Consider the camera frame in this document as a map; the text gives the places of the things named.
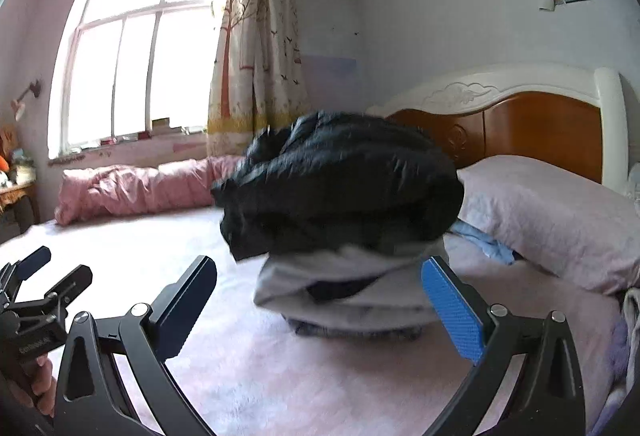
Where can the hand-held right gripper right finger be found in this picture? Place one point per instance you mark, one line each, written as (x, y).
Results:
(450, 306)

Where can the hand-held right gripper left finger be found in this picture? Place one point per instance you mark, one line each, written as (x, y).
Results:
(192, 296)

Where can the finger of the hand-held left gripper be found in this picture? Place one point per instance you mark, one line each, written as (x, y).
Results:
(75, 281)
(32, 261)

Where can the black down jacket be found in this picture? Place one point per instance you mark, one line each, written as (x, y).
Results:
(340, 176)

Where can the person's left hand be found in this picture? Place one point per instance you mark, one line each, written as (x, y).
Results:
(42, 386)

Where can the light blue garment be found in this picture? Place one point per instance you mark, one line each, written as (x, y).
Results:
(480, 241)

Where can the carved wooden desk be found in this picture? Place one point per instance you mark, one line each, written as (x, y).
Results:
(17, 190)

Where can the stack of books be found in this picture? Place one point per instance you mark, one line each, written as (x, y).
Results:
(25, 171)

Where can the orange plush toy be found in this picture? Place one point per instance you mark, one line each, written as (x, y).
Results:
(4, 162)

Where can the blue-grey folded garment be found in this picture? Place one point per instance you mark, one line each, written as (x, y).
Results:
(350, 331)

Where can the pink duvet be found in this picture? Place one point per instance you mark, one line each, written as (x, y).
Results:
(135, 188)

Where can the white and navy folded garment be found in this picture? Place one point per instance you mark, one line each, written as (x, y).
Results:
(310, 271)

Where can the pink pillow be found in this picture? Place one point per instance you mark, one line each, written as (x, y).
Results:
(540, 211)

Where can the books on window sill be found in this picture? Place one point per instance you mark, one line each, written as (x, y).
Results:
(161, 125)

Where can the grey purple cloth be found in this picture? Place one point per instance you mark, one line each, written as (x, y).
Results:
(627, 341)

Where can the white and wooden headboard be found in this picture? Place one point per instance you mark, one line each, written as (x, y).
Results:
(540, 126)

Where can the white framed window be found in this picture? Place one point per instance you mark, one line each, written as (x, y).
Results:
(135, 66)

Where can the tree print curtain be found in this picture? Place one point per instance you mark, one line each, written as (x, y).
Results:
(255, 41)

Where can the wall lamp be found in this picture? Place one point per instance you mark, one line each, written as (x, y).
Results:
(34, 88)

